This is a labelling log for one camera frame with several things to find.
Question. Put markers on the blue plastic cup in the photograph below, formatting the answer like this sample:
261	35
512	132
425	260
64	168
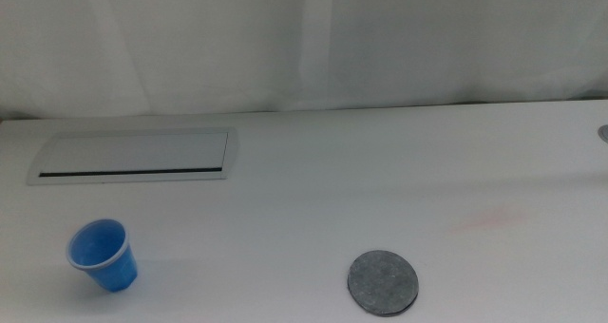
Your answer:
102	261

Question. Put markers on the round grey cup mat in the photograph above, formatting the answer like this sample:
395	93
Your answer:
383	283

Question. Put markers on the white curtain backdrop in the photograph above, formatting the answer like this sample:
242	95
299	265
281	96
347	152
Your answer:
304	43

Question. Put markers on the grey table grommet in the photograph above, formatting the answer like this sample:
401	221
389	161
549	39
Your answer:
604	134

